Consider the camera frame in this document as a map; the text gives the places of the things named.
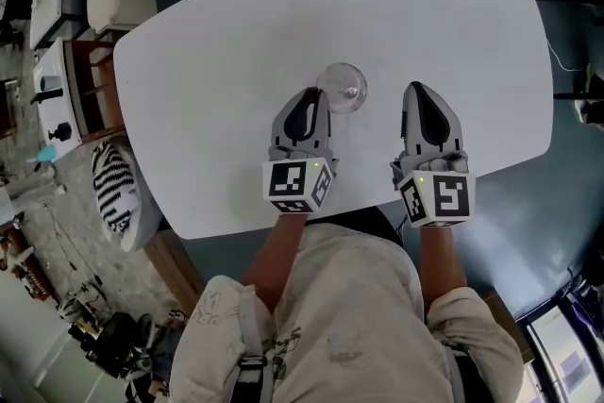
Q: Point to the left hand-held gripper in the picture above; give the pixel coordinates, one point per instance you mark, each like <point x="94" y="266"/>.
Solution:
<point x="292" y="184"/>

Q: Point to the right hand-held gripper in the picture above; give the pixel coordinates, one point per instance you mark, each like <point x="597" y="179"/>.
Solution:
<point x="443" y="198"/>

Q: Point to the clear wine glass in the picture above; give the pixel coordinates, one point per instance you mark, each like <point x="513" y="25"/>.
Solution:
<point x="342" y="80"/>

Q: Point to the person's left forearm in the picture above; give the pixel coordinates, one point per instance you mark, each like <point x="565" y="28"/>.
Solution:
<point x="276" y="259"/>

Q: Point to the person's right forearm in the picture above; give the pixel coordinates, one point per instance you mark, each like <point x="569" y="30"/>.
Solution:
<point x="441" y="269"/>

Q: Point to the wooden slatted platform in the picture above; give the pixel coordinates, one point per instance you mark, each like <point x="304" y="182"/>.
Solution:
<point x="177" y="273"/>

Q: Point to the zebra striped cushion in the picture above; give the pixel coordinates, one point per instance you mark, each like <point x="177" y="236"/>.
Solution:
<point x="113" y="189"/>

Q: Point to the person's cream shirt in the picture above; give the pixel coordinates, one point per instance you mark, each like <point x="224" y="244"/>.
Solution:
<point x="349" y="321"/>

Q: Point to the cream lidded bin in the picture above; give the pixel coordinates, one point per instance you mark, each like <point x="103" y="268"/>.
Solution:
<point x="120" y="0"/>

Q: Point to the black pump bottle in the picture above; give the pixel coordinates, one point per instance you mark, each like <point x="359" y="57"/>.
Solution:
<point x="60" y="132"/>

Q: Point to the black faucet-shaped dispenser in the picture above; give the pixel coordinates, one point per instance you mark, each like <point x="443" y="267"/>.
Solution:
<point x="47" y="95"/>

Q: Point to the teal spray bottle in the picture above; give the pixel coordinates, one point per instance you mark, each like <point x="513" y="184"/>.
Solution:
<point x="43" y="154"/>

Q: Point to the white side table brown frame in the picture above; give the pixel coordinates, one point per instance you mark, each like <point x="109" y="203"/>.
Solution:
<point x="52" y="108"/>

